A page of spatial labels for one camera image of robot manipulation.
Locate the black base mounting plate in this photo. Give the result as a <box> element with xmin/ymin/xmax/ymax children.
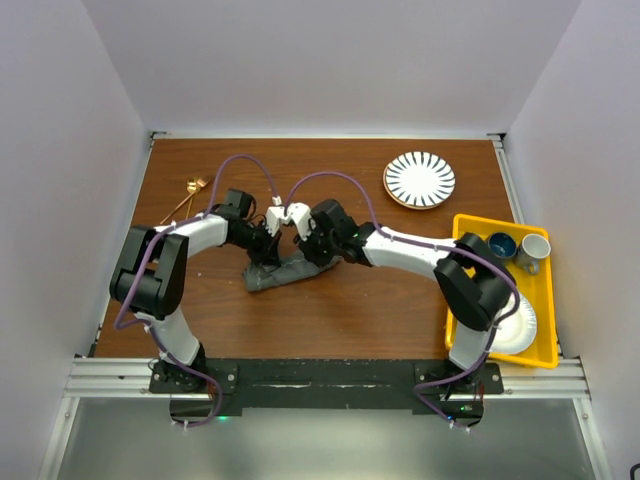
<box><xmin>149</xmin><ymin>359</ymin><xmax>504</xmax><ymax>426</ymax></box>

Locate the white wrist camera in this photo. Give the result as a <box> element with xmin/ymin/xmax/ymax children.
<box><xmin>265</xmin><ymin>205</ymin><xmax>288</xmax><ymax>237</ymax></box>
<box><xmin>283</xmin><ymin>202</ymin><xmax>312</xmax><ymax>241</ymax></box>

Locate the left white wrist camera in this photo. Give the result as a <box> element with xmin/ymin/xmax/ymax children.
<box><xmin>265</xmin><ymin>205</ymin><xmax>288</xmax><ymax>237</ymax></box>

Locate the white grey mug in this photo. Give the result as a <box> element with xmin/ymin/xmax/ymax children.
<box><xmin>514</xmin><ymin>233</ymin><xmax>551</xmax><ymax>275</ymax></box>

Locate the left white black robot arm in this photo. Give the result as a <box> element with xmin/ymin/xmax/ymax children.
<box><xmin>109</xmin><ymin>189</ymin><xmax>282</xmax><ymax>392</ymax></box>

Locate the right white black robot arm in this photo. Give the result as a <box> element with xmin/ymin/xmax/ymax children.
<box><xmin>295</xmin><ymin>199</ymin><xmax>519</xmax><ymax>393</ymax></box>

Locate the gold spoon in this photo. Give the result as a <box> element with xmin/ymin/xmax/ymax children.
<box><xmin>160</xmin><ymin>178</ymin><xmax>201</xmax><ymax>225</ymax></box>

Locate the white paper plate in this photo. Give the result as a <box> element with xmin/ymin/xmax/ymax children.
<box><xmin>491</xmin><ymin>293</ymin><xmax>537</xmax><ymax>355</ymax></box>

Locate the striped blue white plate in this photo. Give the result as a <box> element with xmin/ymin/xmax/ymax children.
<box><xmin>383</xmin><ymin>151</ymin><xmax>456</xmax><ymax>210</ymax></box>

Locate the grey cloth napkin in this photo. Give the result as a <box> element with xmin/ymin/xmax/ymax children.
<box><xmin>243</xmin><ymin>251</ymin><xmax>341</xmax><ymax>293</ymax></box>

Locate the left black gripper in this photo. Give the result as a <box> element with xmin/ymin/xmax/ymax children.
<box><xmin>231</xmin><ymin>220</ymin><xmax>281</xmax><ymax>268</ymax></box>

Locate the gold fork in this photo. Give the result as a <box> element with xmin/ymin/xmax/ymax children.
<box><xmin>185</xmin><ymin>176</ymin><xmax>213</xmax><ymax>218</ymax></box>

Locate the dark blue mug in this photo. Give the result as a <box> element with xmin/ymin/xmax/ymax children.
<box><xmin>486</xmin><ymin>232</ymin><xmax>518</xmax><ymax>261</ymax></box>

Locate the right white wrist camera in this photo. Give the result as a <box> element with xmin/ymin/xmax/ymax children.
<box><xmin>283</xmin><ymin>202</ymin><xmax>312</xmax><ymax>241</ymax></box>

